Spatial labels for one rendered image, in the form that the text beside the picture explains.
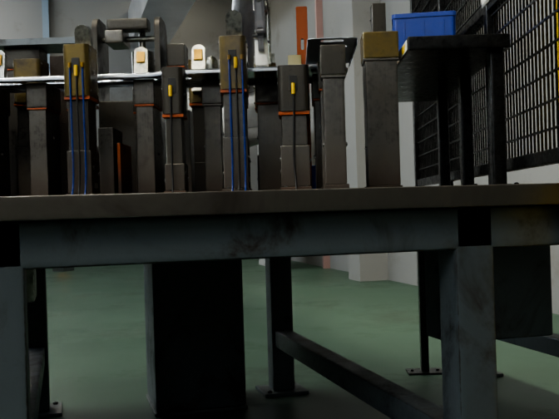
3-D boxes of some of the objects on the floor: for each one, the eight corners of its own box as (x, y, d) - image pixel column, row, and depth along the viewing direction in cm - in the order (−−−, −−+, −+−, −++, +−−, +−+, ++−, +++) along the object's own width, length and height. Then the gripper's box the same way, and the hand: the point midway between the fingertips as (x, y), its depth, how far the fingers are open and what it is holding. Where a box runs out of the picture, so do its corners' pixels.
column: (145, 396, 296) (140, 214, 296) (230, 390, 304) (225, 211, 304) (155, 417, 267) (149, 214, 267) (248, 409, 274) (242, 211, 274)
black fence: (564, 611, 134) (536, -344, 133) (405, 370, 330) (393, -16, 330) (651, 609, 133) (623, -348, 133) (440, 369, 330) (428, -17, 330)
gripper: (245, -18, 212) (249, 74, 212) (241, -37, 194) (244, 62, 194) (274, -19, 211) (278, 73, 211) (273, -39, 194) (276, 61, 194)
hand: (261, 55), depth 203 cm, fingers open, 4 cm apart
